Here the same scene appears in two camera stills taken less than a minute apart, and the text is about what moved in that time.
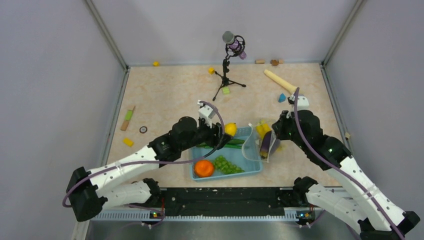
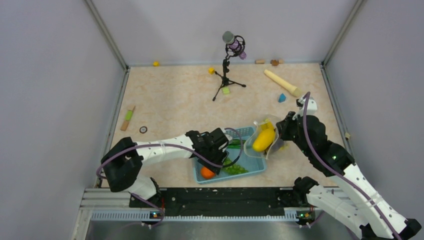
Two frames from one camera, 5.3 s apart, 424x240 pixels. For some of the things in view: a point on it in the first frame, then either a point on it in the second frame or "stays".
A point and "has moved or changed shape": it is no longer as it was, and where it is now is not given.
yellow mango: (231, 128) has moved or changed shape
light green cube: (226, 90) stays
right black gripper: (279, 125) stays
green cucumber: (235, 143) stays
